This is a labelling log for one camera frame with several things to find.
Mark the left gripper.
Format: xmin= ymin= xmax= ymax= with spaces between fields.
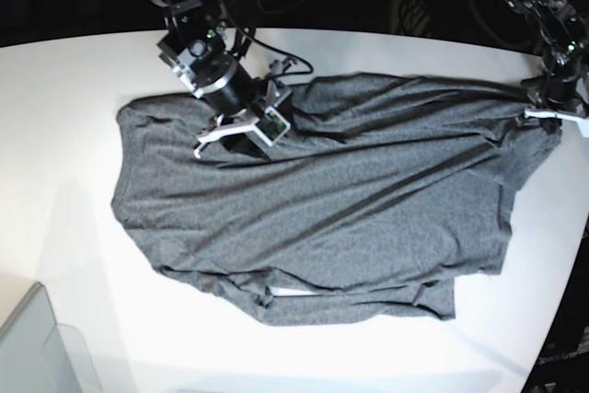
xmin=521 ymin=75 xmax=588 ymax=135

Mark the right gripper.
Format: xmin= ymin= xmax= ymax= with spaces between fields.
xmin=193 ymin=59 xmax=292 ymax=161

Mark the grey t-shirt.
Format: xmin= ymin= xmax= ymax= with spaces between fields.
xmin=111 ymin=74 xmax=561 ymax=326

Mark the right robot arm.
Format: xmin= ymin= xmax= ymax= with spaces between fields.
xmin=152 ymin=0 xmax=295 ymax=159

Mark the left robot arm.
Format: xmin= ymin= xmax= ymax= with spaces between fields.
xmin=505 ymin=0 xmax=588 ymax=138

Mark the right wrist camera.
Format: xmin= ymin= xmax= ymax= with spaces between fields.
xmin=254 ymin=107 xmax=291 ymax=147

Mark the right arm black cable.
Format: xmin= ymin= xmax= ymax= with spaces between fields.
xmin=229 ymin=27 xmax=315 ymax=79

